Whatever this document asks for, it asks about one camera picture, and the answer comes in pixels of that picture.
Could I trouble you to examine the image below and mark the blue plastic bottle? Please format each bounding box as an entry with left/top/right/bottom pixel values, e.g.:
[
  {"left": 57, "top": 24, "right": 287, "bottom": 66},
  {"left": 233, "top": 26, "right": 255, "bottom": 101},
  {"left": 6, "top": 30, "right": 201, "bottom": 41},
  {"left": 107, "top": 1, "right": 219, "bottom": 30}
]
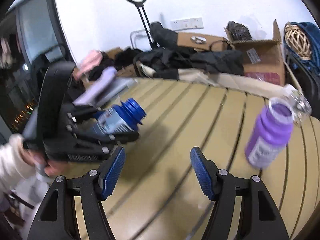
[{"left": 88, "top": 98, "right": 146, "bottom": 135}]

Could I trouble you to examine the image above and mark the person's left hand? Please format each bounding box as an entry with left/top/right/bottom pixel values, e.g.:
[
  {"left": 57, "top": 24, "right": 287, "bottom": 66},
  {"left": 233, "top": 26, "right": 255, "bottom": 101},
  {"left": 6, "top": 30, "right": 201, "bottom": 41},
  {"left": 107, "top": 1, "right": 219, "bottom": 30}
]
[{"left": 30, "top": 152, "right": 68, "bottom": 177}]

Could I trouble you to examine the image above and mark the cream hoodie torso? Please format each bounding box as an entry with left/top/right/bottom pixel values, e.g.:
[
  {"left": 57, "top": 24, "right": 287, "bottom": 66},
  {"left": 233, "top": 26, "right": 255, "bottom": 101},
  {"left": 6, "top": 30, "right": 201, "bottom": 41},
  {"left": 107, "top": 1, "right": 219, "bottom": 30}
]
[{"left": 0, "top": 134, "right": 36, "bottom": 196}]

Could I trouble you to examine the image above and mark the purple plastic bottle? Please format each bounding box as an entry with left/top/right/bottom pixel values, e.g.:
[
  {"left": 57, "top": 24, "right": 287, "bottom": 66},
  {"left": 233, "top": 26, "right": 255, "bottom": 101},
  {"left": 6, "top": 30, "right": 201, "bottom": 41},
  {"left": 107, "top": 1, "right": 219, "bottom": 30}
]
[{"left": 245, "top": 97, "right": 293, "bottom": 169}]

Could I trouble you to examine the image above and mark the silver laptop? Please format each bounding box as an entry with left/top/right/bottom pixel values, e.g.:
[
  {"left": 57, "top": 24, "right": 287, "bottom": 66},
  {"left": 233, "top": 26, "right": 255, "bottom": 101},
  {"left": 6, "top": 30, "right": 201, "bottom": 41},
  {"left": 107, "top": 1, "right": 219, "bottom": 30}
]
[{"left": 93, "top": 77, "right": 138, "bottom": 108}]

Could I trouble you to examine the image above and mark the pink bag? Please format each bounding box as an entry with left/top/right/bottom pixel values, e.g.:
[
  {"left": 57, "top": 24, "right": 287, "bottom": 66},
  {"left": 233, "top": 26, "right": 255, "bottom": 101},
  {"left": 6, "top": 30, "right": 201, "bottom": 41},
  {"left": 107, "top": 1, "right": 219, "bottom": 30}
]
[{"left": 73, "top": 50, "right": 103, "bottom": 80}]

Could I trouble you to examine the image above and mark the cardboard box left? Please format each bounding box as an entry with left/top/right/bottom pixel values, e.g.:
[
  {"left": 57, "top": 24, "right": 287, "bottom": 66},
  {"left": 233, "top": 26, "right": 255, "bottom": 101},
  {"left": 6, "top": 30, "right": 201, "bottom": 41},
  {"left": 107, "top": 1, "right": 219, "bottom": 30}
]
[{"left": 103, "top": 47, "right": 142, "bottom": 77}]

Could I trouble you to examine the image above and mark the glass balcony door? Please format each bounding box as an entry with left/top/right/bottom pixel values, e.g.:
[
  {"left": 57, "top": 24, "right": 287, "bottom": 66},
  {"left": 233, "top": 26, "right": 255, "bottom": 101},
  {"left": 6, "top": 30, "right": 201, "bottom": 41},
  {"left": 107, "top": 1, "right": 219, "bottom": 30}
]
[{"left": 16, "top": 0, "right": 73, "bottom": 66}]

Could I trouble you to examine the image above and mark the clear glass jar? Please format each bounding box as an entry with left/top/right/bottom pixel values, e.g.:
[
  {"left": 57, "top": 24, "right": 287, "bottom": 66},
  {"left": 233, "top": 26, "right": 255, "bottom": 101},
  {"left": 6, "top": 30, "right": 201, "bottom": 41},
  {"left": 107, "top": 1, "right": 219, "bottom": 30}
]
[{"left": 283, "top": 84, "right": 312, "bottom": 125}]

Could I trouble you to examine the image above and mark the pile of black clothes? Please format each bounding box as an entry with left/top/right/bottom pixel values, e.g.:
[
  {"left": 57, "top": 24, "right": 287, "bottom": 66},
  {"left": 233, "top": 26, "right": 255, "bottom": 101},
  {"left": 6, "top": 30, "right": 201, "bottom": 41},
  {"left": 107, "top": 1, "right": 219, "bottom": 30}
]
[{"left": 88, "top": 22, "right": 244, "bottom": 81}]

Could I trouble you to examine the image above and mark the large cardboard box right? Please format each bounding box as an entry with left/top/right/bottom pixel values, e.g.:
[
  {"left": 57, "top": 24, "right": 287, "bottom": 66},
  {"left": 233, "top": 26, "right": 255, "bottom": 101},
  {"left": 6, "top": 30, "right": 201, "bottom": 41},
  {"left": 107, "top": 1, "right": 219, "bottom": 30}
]
[{"left": 225, "top": 21, "right": 285, "bottom": 86}]

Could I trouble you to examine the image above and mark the blue cloth bag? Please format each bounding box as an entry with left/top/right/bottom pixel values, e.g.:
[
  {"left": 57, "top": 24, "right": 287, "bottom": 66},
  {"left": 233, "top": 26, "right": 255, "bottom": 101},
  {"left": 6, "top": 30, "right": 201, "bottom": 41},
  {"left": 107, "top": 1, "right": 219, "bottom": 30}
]
[{"left": 283, "top": 22, "right": 319, "bottom": 77}]

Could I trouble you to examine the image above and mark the wicker ball lamp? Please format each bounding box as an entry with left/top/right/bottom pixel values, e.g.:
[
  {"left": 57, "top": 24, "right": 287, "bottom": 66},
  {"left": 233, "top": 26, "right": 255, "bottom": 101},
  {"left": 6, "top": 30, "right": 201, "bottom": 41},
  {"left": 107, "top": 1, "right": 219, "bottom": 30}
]
[{"left": 284, "top": 22, "right": 312, "bottom": 60}]

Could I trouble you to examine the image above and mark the dark crumpled bag in box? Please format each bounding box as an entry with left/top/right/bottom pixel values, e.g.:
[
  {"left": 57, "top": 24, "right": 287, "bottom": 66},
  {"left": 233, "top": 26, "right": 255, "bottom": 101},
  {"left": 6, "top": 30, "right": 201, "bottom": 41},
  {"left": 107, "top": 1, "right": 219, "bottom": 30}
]
[{"left": 227, "top": 21, "right": 252, "bottom": 41}]

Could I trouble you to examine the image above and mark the black trolley handle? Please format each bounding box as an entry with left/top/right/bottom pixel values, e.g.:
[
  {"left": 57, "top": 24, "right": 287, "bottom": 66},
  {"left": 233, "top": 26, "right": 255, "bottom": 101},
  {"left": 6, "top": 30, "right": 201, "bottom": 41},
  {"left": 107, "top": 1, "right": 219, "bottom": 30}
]
[{"left": 127, "top": 0, "right": 158, "bottom": 49}]

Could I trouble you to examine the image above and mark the white wall socket strip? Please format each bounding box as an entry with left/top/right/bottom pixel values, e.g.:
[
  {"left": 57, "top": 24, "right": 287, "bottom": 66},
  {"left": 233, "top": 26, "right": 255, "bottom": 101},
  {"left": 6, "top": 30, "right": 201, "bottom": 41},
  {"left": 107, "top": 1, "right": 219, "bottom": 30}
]
[{"left": 170, "top": 18, "right": 204, "bottom": 31}]

